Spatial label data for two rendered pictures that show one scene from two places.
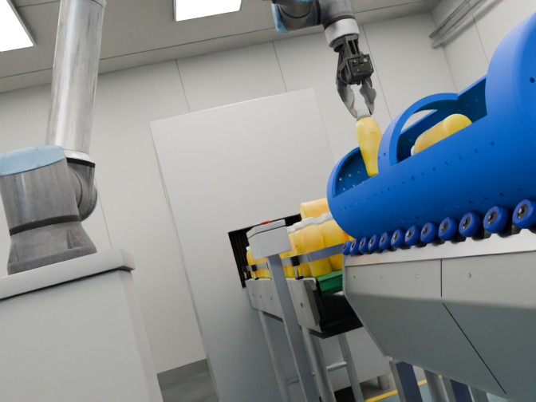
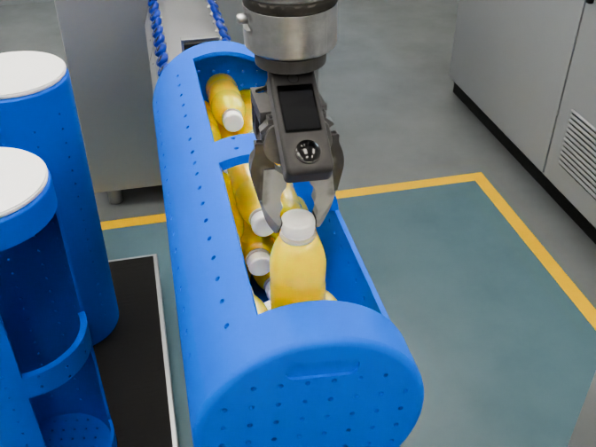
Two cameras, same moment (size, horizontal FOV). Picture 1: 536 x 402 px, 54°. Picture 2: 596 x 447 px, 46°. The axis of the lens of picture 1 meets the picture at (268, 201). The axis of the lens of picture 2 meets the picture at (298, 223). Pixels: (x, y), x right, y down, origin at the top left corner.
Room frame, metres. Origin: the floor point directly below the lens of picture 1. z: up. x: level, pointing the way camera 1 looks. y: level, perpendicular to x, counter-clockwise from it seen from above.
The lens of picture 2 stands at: (2.05, -0.33, 1.78)
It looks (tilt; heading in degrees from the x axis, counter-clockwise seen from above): 36 degrees down; 179
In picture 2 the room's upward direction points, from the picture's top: straight up
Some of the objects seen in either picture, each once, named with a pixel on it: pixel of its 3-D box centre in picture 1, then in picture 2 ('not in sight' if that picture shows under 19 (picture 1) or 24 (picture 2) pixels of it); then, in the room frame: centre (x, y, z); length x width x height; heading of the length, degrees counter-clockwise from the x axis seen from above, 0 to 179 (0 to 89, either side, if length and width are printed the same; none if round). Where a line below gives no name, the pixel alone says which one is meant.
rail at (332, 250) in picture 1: (368, 240); not in sight; (1.66, -0.28, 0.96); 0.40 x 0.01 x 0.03; 101
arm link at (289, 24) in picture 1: (295, 11); not in sight; (1.38, -0.21, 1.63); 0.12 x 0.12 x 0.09; 6
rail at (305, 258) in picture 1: (266, 265); not in sight; (2.41, 0.08, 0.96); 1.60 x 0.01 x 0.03; 11
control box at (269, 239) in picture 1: (268, 240); not in sight; (1.73, 0.03, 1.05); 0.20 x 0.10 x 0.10; 11
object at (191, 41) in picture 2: not in sight; (201, 66); (0.27, -0.55, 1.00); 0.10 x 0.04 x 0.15; 101
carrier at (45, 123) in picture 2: not in sight; (47, 214); (0.38, -1.03, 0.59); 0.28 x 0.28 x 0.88
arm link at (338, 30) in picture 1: (344, 34); (286, 26); (1.40, -0.33, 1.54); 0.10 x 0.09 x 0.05; 101
